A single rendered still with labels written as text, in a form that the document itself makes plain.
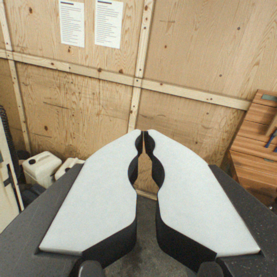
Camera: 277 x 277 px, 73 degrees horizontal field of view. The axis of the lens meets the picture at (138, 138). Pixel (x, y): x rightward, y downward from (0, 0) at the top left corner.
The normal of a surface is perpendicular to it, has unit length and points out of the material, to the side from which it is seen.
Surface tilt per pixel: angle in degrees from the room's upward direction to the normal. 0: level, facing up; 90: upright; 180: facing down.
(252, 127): 90
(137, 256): 0
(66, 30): 90
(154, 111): 90
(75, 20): 90
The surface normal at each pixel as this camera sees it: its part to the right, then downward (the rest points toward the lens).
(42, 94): -0.24, 0.47
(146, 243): 0.15, -0.85
